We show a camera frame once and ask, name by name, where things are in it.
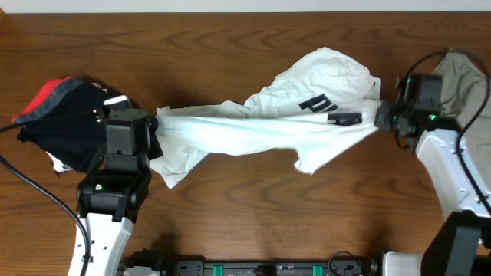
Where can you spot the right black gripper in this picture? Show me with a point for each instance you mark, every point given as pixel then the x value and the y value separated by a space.
pixel 382 119

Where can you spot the black mounting rail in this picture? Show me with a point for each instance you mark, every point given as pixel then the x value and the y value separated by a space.
pixel 147 262

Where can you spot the black folded garment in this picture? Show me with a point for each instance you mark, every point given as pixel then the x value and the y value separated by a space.
pixel 65 126

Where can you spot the white green folded garment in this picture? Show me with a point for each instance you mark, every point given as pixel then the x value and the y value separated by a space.
pixel 59 166

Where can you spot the red folded garment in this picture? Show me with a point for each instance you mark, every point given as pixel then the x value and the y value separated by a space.
pixel 41 96

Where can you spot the grey garment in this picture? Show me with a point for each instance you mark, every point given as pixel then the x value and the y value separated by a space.
pixel 463 91

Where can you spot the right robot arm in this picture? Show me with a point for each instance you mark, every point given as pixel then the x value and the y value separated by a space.
pixel 416 121

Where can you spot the white printed t-shirt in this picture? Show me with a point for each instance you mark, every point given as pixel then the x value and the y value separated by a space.
pixel 320 107

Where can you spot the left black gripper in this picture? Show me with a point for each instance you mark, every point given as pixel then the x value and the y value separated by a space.
pixel 154 139

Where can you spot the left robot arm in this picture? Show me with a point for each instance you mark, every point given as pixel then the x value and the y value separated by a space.
pixel 108 199

